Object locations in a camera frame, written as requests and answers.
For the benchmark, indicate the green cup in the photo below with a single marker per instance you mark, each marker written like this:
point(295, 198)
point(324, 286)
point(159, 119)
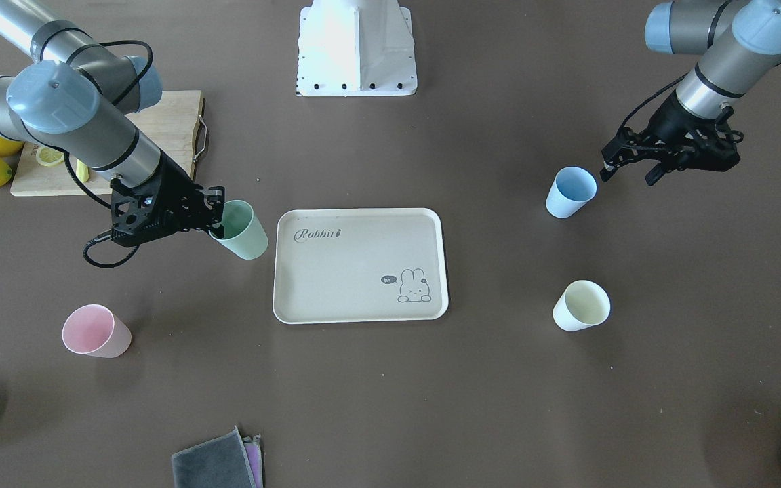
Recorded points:
point(244, 234)

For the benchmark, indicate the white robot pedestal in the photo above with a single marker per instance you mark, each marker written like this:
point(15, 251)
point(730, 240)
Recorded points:
point(356, 48)

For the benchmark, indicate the blue cup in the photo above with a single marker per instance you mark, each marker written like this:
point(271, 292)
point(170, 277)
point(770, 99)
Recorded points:
point(573, 187)

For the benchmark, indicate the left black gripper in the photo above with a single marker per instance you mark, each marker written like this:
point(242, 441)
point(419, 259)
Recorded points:
point(666, 123)

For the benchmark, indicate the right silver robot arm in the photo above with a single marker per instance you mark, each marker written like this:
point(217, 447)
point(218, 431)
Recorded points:
point(75, 97)

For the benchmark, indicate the pink cup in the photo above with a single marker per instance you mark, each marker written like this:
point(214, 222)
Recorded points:
point(95, 331)

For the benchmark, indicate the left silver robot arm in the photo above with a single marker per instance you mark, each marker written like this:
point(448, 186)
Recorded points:
point(738, 42)

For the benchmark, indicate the purple cloth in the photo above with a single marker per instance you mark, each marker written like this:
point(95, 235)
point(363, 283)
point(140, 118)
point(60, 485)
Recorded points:
point(253, 449)

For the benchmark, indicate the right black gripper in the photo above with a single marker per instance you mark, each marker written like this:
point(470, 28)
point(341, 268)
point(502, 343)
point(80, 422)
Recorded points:
point(175, 184)

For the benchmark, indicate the cream cup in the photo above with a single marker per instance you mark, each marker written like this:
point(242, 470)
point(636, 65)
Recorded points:
point(583, 304)

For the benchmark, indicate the yellow plastic knife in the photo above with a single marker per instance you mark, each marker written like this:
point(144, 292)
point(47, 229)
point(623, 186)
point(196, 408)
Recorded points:
point(82, 171)

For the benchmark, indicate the grey folded cloth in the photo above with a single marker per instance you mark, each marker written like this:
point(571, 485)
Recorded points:
point(220, 462)

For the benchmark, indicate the beige rabbit tray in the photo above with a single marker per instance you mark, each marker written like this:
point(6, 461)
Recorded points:
point(348, 265)

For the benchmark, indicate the wooden cutting board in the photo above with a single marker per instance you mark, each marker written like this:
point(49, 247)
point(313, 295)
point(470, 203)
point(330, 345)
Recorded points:
point(173, 124)

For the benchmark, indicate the lemon slice lower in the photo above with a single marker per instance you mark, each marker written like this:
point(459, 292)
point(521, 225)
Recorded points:
point(48, 157)

